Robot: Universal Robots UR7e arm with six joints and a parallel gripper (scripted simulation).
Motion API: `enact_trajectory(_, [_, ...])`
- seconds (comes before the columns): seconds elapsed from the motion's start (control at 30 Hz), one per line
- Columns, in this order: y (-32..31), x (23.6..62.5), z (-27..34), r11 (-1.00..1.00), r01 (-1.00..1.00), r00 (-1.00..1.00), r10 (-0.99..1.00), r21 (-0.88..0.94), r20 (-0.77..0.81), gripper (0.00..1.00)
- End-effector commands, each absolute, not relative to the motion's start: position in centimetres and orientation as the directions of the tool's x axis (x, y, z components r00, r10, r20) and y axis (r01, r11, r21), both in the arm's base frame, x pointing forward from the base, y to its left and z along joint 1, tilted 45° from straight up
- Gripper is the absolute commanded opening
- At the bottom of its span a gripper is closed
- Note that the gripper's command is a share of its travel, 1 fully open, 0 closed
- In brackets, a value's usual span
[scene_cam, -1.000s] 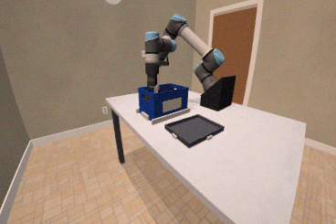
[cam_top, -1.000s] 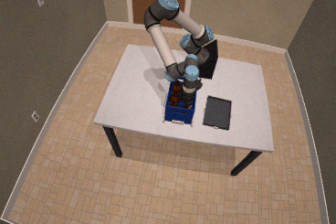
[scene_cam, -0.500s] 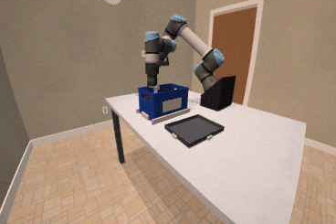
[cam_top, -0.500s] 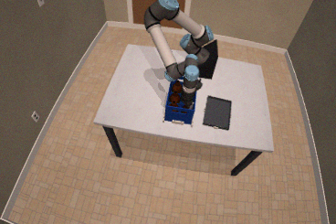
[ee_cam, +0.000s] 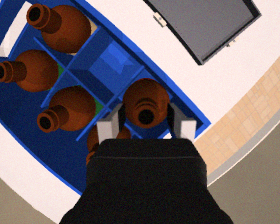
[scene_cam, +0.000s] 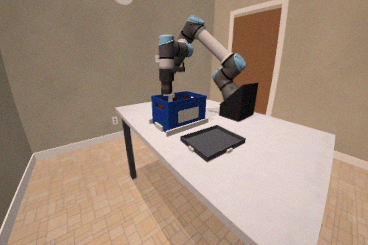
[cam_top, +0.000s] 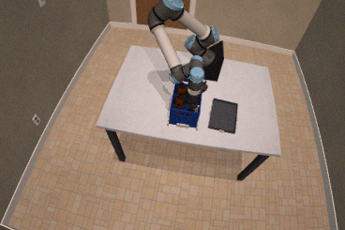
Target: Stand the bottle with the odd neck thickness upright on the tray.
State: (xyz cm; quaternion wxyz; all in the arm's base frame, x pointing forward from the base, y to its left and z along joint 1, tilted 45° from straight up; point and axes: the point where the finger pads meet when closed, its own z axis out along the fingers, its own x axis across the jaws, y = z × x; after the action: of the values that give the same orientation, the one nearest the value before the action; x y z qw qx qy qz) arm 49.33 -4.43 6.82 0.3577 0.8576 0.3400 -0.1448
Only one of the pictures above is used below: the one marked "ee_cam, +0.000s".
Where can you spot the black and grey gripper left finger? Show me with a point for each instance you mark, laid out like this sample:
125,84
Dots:
112,124

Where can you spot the grey rectangular tray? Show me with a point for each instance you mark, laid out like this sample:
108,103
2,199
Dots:
207,25

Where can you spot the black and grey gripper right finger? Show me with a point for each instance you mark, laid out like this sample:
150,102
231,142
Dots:
182,126

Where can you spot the blue divided crate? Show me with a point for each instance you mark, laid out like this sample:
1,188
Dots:
101,66

